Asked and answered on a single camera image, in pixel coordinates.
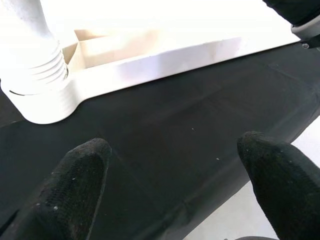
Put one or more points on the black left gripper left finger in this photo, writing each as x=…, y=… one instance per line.
x=55, y=200

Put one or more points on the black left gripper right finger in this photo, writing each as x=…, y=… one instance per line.
x=287, y=190

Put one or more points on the white plastic table leg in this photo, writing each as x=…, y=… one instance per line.
x=30, y=37

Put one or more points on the white plastic children table top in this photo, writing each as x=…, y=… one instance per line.
x=175, y=60

